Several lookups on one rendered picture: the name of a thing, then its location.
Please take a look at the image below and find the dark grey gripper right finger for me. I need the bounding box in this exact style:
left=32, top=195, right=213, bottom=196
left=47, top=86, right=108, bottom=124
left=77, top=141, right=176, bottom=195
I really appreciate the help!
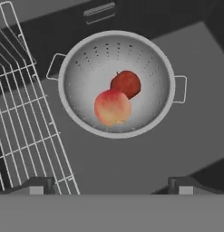
left=167, top=176, right=220, bottom=196

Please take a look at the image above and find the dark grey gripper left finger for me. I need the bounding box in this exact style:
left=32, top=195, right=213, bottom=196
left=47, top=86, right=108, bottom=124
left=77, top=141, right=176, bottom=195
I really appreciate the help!
left=4, top=176, right=55, bottom=196

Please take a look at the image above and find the dark grey sink basin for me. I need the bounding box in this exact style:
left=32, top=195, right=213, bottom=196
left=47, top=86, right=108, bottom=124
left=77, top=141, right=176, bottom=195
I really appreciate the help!
left=0, top=20, right=224, bottom=196

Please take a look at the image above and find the pink yellow peach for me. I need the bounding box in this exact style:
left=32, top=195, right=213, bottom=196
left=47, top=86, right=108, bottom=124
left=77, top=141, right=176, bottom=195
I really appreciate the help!
left=93, top=88, right=132, bottom=128

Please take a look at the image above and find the dark red apple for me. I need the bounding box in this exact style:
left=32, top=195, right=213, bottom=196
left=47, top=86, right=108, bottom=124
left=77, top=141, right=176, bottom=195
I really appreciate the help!
left=110, top=70, right=142, bottom=101

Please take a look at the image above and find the silver metal colander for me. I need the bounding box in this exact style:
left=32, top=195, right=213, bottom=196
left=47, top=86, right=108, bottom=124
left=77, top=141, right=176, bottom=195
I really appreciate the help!
left=45, top=29, right=188, bottom=140

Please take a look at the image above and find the white wire dish rack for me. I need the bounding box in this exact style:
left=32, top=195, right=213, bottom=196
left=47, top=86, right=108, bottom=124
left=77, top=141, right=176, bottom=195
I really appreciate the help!
left=0, top=0, right=82, bottom=196

